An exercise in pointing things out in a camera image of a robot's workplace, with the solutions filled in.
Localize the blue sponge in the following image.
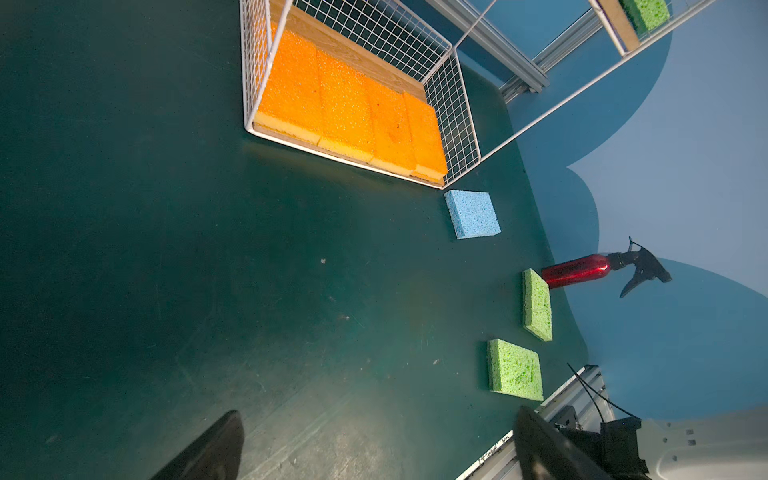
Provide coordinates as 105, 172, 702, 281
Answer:
444, 190, 501, 240

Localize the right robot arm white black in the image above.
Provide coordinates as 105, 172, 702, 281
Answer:
559, 406, 767, 479

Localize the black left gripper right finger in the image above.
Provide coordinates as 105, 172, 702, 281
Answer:
513, 406, 611, 479

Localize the orange sponge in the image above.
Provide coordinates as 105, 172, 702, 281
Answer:
317, 51, 374, 163
364, 78, 416, 176
254, 29, 323, 145
403, 93, 448, 184

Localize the white wire three-tier shelf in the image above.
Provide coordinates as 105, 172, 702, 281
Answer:
239, 1, 706, 189

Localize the green sponge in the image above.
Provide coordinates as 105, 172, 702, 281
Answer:
522, 269, 553, 342
487, 339, 543, 402
619, 0, 670, 36

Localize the red black handheld object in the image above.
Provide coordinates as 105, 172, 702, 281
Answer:
541, 238, 672, 298

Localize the aluminium frame rail back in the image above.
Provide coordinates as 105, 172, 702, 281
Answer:
428, 1, 603, 102

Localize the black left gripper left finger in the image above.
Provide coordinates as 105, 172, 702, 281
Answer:
151, 410, 245, 480

